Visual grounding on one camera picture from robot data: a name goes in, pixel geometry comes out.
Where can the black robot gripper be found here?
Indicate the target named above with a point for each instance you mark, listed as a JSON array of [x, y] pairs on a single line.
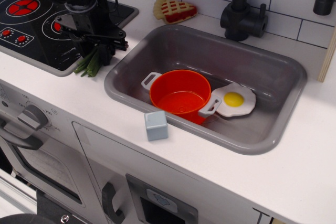
[[91, 25]]

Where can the purple toy beet green leaves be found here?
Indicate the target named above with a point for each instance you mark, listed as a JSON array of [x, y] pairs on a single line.
[[90, 64]]

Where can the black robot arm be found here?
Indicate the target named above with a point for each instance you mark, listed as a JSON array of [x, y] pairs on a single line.
[[88, 24]]

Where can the grey sink basin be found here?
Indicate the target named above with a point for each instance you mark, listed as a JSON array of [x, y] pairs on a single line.
[[276, 80]]

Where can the black toy stovetop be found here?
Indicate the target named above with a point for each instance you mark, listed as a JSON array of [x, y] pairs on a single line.
[[29, 33]]

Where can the toy cherry pie slice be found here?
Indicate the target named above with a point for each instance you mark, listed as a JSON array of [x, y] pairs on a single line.
[[173, 11]]

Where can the grey oven knob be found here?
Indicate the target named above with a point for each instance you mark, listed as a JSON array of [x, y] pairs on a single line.
[[33, 117]]

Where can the grey wooden cube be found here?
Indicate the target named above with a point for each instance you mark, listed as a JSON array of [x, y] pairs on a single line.
[[156, 125]]

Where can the toy oven door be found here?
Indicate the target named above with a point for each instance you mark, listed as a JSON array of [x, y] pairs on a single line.
[[47, 164]]

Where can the black toy faucet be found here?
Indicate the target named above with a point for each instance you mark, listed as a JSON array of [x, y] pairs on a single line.
[[240, 22]]

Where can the toy fried egg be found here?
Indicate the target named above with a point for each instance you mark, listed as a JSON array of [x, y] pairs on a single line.
[[237, 100]]

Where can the grey dishwasher control panel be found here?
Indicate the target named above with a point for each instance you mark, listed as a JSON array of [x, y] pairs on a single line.
[[155, 206]]

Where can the orange toy pot grey handles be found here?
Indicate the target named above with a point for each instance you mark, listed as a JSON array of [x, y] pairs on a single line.
[[184, 93]]

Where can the grey oven door handle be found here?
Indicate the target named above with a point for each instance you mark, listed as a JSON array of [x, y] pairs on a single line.
[[30, 142]]

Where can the grey cabinet door handle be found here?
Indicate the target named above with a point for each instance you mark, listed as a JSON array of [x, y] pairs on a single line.
[[107, 194]]

